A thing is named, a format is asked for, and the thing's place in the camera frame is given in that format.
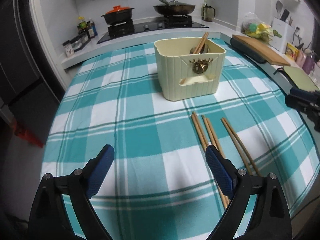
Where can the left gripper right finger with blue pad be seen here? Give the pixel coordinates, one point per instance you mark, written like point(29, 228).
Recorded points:
point(222, 170)

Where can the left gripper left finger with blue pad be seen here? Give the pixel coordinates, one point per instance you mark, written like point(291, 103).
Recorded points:
point(96, 170)

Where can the wooden chopstick five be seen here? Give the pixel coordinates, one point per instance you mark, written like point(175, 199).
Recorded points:
point(237, 146)

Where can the wooden chopstick four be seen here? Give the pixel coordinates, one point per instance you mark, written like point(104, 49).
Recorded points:
point(215, 138)

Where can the wooden chopstick two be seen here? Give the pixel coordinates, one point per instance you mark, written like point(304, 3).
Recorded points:
point(203, 134)

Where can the wooden chopstick six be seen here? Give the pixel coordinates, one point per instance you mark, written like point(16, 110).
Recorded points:
point(246, 153)

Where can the wooden chopstick one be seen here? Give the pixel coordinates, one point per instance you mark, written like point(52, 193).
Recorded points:
point(200, 136)

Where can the wooden chopstick three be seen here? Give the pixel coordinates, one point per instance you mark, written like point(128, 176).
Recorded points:
point(208, 130)

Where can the large steel ladle spoon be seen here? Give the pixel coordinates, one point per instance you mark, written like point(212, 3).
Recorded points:
point(204, 49)

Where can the wooden chopstick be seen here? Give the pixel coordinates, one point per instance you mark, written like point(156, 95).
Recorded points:
point(201, 43)

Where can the purple glass jar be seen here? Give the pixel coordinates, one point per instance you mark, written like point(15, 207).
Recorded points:
point(309, 63)

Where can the yellow snack packet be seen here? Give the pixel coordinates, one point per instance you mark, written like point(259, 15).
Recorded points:
point(291, 51)

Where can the teal white checkered tablecloth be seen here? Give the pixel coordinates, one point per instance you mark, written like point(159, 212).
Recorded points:
point(159, 185)

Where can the wooden cutting board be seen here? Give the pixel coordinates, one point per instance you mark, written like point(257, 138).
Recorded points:
point(257, 51)

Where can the white knife utensil holder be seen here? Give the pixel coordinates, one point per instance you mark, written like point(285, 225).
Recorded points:
point(282, 26)

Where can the black refrigerator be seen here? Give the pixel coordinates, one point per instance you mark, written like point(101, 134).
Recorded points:
point(29, 86)

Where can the plastic bag with colourful items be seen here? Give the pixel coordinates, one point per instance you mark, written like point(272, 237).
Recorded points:
point(253, 27)

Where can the cream plastic utensil container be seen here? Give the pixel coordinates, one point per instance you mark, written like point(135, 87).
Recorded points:
point(183, 75)

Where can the white spice shaker jar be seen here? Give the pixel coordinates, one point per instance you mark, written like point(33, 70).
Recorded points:
point(68, 48)

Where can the spice jar rack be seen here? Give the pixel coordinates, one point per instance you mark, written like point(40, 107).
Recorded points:
point(79, 42)

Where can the dark soy sauce bottle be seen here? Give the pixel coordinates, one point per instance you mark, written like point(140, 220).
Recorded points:
point(90, 30)

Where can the green cap sauce bottle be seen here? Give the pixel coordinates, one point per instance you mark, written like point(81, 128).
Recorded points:
point(81, 24)

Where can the blue label sauce bottle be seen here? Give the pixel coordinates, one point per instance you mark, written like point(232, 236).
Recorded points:
point(93, 26)

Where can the black clay pot orange lid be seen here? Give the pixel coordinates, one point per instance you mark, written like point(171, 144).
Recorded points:
point(118, 15)

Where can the black glass gas stove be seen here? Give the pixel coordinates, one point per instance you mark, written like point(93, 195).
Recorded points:
point(166, 22)

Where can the black wok with glass lid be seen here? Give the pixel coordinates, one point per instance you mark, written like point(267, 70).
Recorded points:
point(174, 8)

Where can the glass teapot with dark handle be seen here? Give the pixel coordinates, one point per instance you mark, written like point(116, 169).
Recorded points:
point(208, 12)

